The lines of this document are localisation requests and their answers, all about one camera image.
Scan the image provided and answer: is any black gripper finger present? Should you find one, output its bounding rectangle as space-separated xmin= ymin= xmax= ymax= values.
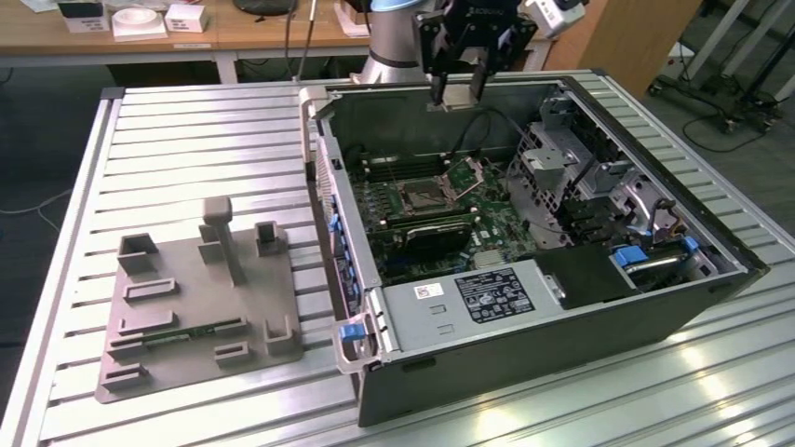
xmin=412 ymin=11 xmax=478 ymax=107
xmin=468 ymin=17 xmax=540 ymax=103

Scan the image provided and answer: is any silver CPU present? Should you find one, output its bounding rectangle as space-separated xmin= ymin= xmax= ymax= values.
xmin=441 ymin=83 xmax=477 ymax=113

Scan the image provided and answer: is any black RAM slot bank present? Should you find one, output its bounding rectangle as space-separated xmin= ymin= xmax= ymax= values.
xmin=370 ymin=208 xmax=474 ymax=230
xmin=357 ymin=155 xmax=449 ymax=177

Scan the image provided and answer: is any CPU socket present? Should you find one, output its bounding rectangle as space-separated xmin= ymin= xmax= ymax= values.
xmin=396 ymin=179 xmax=465 ymax=219

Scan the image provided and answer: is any small cardboard box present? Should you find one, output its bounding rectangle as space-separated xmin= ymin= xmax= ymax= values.
xmin=333 ymin=0 xmax=374 ymax=38

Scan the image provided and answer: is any wooden cabinet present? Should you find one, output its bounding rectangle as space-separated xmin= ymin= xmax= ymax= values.
xmin=576 ymin=0 xmax=707 ymax=99

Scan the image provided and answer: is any metal drive cage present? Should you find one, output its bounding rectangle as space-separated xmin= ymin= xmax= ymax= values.
xmin=508 ymin=95 xmax=629 ymax=248

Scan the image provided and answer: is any black pouch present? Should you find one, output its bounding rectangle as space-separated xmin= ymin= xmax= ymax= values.
xmin=233 ymin=0 xmax=298 ymax=13

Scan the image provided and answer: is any wooden desk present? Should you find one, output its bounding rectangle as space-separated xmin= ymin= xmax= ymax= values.
xmin=0 ymin=0 xmax=560 ymax=85

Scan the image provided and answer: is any metal socket cover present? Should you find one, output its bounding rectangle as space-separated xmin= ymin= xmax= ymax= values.
xmin=437 ymin=156 xmax=497 ymax=206

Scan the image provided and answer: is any black wheeled equipment stand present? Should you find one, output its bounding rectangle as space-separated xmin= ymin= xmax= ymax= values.
xmin=644 ymin=0 xmax=795 ymax=136

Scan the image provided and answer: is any green motherboard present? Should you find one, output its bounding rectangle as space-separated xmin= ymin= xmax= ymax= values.
xmin=344 ymin=153 xmax=541 ymax=288

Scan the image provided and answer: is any black graphics card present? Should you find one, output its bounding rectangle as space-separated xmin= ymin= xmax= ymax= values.
xmin=389 ymin=221 xmax=474 ymax=264

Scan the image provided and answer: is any blue disk carrier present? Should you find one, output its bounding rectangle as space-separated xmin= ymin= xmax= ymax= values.
xmin=610 ymin=246 xmax=648 ymax=276

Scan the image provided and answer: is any white box with black top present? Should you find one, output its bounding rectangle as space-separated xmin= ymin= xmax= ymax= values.
xmin=58 ymin=0 xmax=106 ymax=34

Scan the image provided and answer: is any silver power supply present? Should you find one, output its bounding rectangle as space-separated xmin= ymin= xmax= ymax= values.
xmin=378 ymin=260 xmax=566 ymax=353

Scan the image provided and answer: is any grey parts rack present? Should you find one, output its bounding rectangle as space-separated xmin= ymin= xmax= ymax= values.
xmin=92 ymin=196 xmax=306 ymax=405

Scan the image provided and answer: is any black open PC case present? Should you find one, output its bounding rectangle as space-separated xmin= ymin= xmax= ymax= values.
xmin=297 ymin=74 xmax=771 ymax=428

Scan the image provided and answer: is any green RAM stick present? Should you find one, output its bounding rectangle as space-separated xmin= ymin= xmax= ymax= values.
xmin=141 ymin=325 xmax=220 ymax=348

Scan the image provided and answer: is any black internal cable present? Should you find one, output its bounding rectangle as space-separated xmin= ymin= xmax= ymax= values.
xmin=450 ymin=108 xmax=530 ymax=155

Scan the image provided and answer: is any cable with metal plug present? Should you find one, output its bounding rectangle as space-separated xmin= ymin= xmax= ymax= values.
xmin=282 ymin=0 xmax=321 ymax=84

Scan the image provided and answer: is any internal wire bundle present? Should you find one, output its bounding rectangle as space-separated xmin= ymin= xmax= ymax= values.
xmin=641 ymin=197 xmax=684 ymax=243

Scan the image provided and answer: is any blue card retention bracket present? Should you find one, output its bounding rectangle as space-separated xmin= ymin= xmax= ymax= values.
xmin=325 ymin=195 xmax=361 ymax=304

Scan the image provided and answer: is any black plastic duct cover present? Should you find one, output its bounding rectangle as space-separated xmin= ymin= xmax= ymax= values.
xmin=533 ymin=244 xmax=641 ymax=312

